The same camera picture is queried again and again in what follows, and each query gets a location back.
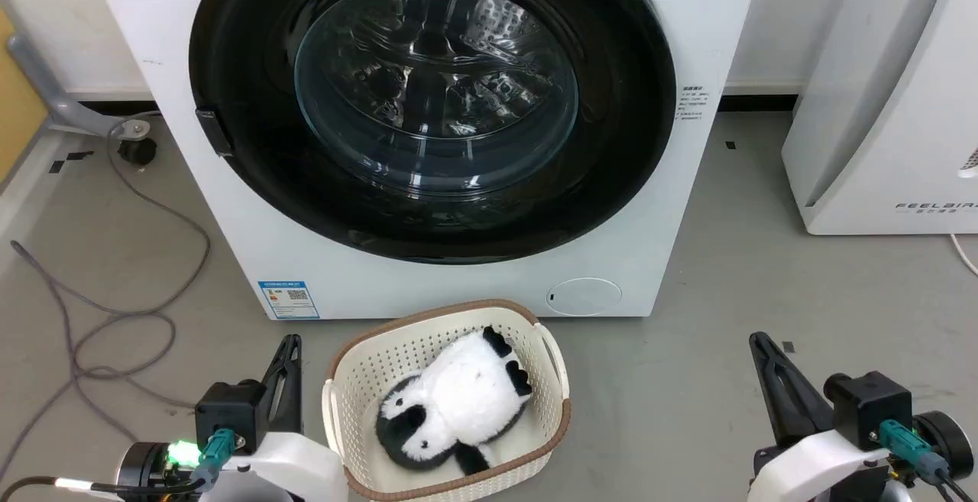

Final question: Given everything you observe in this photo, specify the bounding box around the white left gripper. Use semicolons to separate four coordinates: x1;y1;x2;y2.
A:
205;335;350;502

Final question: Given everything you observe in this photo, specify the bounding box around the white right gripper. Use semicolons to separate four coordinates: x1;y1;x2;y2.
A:
747;332;893;502

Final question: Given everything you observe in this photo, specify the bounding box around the white front-load washing machine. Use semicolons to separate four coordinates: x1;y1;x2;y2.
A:
83;0;766;322

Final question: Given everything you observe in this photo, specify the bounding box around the black round glass washer door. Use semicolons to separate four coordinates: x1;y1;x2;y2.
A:
188;0;678;265

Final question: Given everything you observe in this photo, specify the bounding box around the cream laundry basket brown rim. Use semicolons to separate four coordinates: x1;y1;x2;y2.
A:
322;300;572;502

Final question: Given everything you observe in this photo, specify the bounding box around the black and white panda plush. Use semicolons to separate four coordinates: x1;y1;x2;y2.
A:
374;325;534;477

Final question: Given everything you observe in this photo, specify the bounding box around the round white filter cover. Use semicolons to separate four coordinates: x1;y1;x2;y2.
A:
547;278;623;316

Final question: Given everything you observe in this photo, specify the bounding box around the black caster wheel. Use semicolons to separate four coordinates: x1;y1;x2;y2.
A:
117;137;158;166

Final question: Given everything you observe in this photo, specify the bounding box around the white air purifier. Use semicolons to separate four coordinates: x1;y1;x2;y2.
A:
781;0;978;236

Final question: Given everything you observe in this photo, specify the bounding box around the grey metal furniture leg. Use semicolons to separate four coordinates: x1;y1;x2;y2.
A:
7;34;151;141

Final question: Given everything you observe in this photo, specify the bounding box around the yellow wooden panel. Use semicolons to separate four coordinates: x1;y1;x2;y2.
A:
0;7;51;186

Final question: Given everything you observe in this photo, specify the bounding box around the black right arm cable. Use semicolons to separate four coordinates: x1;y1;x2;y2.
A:
928;468;978;502

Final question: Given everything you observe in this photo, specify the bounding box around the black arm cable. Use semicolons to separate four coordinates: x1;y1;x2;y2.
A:
0;474;206;502
928;468;978;502

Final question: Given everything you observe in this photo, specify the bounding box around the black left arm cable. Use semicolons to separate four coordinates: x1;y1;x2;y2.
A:
0;474;206;502

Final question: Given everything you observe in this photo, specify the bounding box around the white floor cable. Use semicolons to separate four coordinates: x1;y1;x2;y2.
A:
950;234;978;277

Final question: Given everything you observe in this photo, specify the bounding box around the grey floor cable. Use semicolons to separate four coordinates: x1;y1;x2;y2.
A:
0;118;212;480

